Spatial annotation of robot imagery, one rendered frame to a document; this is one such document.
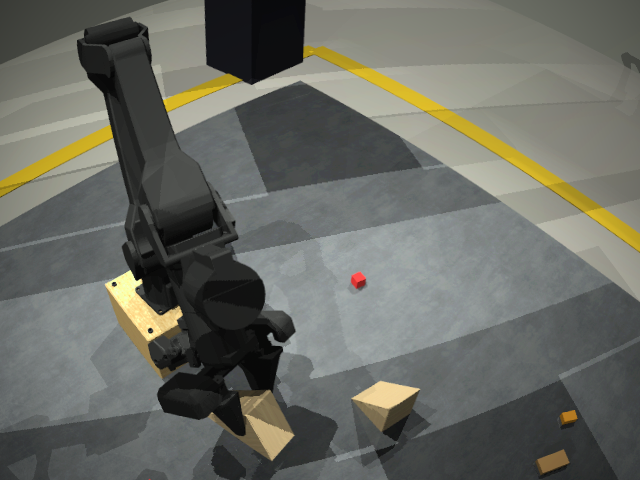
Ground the small red cube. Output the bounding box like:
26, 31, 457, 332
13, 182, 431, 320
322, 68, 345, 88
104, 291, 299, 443
351, 272, 366, 289

